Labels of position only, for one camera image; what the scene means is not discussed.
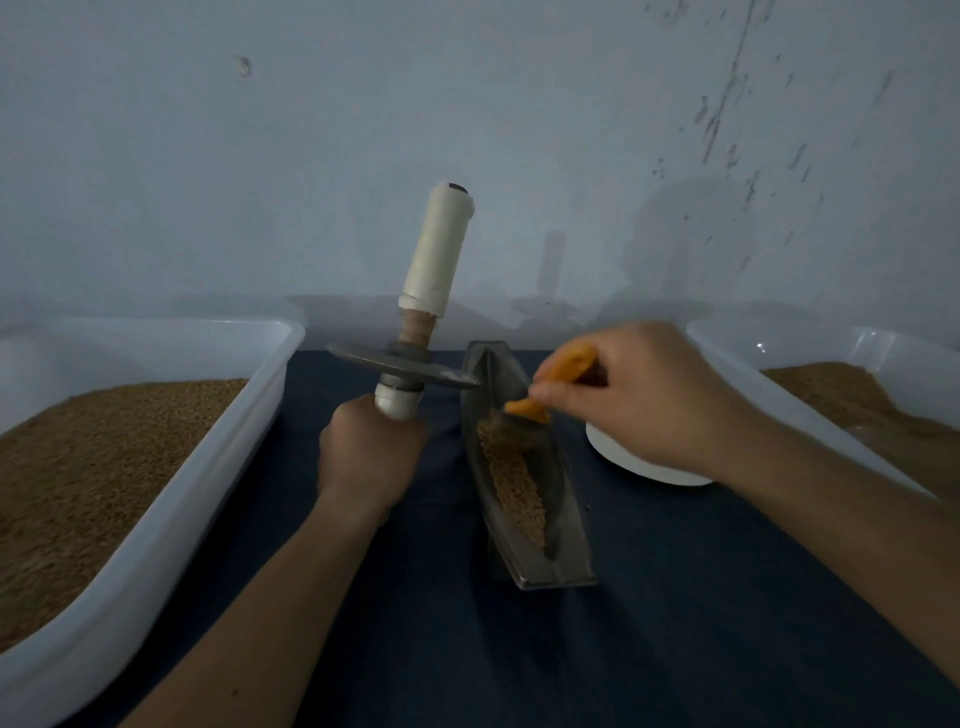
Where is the person's left hand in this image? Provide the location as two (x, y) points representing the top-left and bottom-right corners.
(316, 393), (431, 521)

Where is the person's right hand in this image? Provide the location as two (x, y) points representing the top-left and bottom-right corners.
(528, 321), (752, 479)

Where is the white plastic tray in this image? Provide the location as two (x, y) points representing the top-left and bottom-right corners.
(0, 316), (308, 728)
(682, 315), (960, 497)

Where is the small ground grain portion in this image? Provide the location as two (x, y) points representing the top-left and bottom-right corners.
(477, 415), (549, 549)

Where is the boat-shaped metal grinding trough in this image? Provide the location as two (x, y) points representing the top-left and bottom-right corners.
(457, 340), (597, 591)

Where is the metal grinding wheel with handles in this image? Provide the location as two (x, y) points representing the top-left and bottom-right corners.
(327, 181), (485, 422)

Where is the person's right forearm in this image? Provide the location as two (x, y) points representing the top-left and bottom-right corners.
(705, 412), (960, 684)

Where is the person's left forearm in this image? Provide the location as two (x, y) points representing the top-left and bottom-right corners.
(120, 495), (395, 728)

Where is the white round plate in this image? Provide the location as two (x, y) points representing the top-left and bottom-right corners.
(585, 420), (716, 488)

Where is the dark blue tablecloth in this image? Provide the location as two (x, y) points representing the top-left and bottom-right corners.
(60, 349), (960, 728)

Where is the orange handled brush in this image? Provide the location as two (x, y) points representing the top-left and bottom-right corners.
(502, 342), (602, 425)

